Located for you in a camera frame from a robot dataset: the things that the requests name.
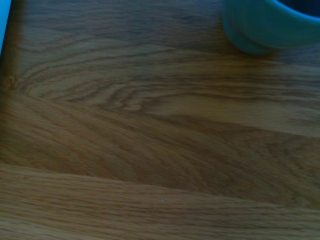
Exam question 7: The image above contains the blue ceramic mug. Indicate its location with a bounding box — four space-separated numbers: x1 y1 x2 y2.
221 0 320 56

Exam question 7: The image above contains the light blue object at edge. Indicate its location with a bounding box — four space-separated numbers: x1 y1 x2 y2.
0 0 13 59

